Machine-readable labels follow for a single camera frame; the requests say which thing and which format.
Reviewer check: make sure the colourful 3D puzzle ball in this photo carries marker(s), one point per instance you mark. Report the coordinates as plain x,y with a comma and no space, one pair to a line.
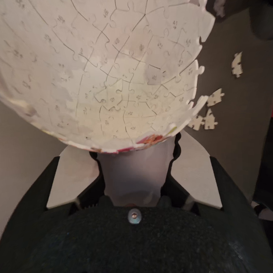
96,64

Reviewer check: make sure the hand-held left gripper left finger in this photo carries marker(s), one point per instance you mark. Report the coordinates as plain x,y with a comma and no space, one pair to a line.
72,174

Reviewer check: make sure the person's dark clothing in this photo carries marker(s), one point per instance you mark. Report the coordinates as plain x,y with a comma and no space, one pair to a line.
264,160

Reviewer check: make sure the joined white puzzle pieces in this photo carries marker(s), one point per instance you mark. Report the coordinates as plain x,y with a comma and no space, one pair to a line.
195,123

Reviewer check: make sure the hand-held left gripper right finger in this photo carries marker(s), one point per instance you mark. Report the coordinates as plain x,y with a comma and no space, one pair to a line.
194,174

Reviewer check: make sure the white puzzle piece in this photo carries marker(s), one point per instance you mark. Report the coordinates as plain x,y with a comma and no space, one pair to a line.
215,97
237,65
210,120

